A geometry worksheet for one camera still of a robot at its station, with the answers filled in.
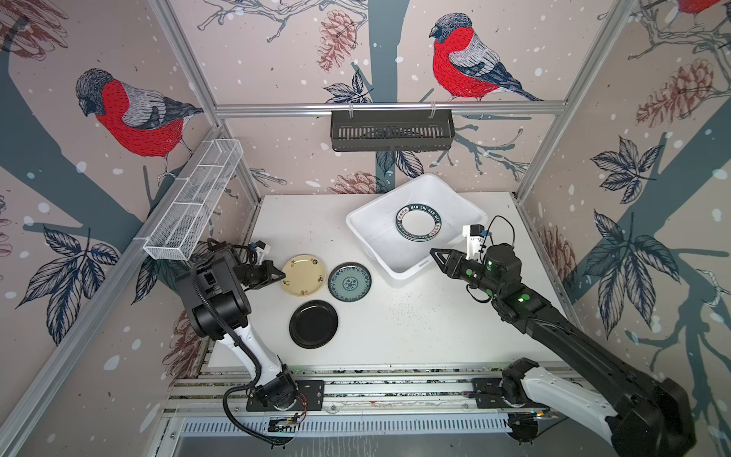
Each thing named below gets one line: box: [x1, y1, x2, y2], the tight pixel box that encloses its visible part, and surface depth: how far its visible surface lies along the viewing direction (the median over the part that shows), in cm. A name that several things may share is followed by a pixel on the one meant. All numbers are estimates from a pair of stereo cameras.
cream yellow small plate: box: [281, 254, 328, 297], surface depth 95 cm
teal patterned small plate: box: [327, 261, 373, 303], surface depth 97 cm
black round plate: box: [288, 298, 339, 350], surface depth 87 cm
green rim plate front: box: [395, 203, 443, 243], surface depth 113 cm
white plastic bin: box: [345, 173, 489, 284], surface depth 106 cm
